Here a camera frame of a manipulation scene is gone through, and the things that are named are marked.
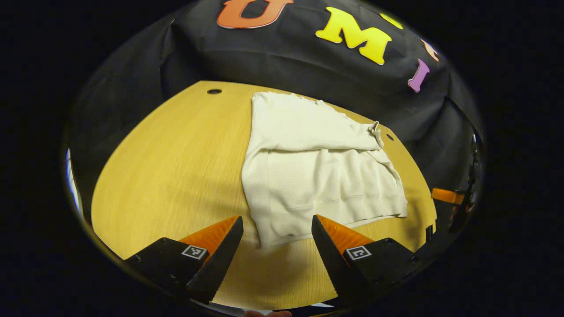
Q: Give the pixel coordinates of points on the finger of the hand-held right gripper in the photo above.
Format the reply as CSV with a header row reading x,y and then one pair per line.
x,y
447,196

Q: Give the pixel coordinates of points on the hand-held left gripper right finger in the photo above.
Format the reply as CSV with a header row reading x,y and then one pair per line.
x,y
332,259

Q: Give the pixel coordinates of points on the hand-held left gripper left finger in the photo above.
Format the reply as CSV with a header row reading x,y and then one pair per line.
x,y
220,257

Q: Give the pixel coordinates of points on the cream white long-sleeved garment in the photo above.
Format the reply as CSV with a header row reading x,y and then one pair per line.
x,y
308,176

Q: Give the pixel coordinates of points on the black backdrop cloth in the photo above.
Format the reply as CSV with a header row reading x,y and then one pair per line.
x,y
286,57

